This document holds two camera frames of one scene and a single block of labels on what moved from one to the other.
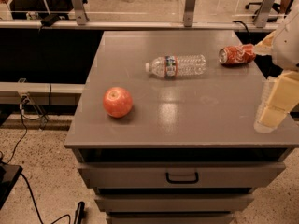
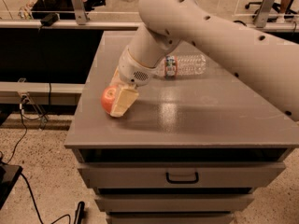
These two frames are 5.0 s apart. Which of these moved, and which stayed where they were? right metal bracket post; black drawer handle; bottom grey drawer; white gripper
Moved: white gripper
Stayed: right metal bracket post; black drawer handle; bottom grey drawer
